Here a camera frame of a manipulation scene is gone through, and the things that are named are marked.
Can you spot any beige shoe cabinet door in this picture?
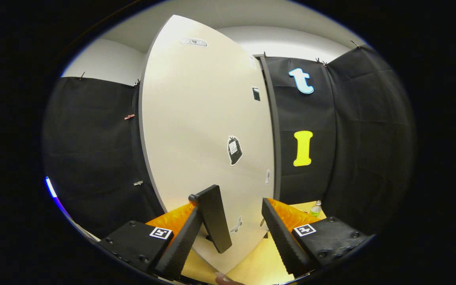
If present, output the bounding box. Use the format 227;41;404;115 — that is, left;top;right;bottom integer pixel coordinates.
139;15;275;274

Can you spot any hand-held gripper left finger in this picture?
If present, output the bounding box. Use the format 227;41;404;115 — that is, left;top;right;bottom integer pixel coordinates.
97;204;204;281

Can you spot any black backdrop cloth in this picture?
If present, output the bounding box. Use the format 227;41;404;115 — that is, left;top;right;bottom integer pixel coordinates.
42;44;416;240

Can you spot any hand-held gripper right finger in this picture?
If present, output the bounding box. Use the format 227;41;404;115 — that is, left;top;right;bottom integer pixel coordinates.
262;197;371;277

